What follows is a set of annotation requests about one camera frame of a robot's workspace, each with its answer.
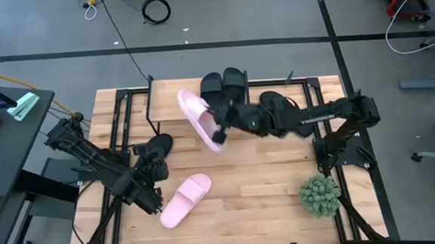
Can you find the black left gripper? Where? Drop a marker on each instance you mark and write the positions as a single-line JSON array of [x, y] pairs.
[[136, 187]]

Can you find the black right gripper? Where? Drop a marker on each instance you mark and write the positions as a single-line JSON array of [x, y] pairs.
[[249, 118]]

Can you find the pink rubber slide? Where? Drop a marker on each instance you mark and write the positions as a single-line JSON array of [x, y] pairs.
[[198, 119], [184, 199]]

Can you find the black rubber slide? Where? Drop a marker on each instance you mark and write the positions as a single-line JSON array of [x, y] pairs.
[[234, 84], [212, 90]]

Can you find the black flip-flop with white stripe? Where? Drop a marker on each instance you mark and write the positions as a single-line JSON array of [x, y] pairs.
[[162, 144], [286, 108]]

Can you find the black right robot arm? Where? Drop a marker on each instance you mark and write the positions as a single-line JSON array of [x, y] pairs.
[[326, 113]]

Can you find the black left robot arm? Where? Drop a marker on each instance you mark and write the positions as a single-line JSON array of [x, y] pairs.
[[87, 152]]

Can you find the green plant in white pot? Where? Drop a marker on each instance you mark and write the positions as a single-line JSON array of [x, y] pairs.
[[320, 196]]

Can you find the dark side desk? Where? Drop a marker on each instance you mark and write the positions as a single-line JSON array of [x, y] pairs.
[[11, 149]]

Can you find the mint green stapler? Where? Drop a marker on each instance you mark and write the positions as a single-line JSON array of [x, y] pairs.
[[23, 106]]

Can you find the grey desk leg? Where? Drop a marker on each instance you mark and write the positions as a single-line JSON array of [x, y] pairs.
[[427, 83]]

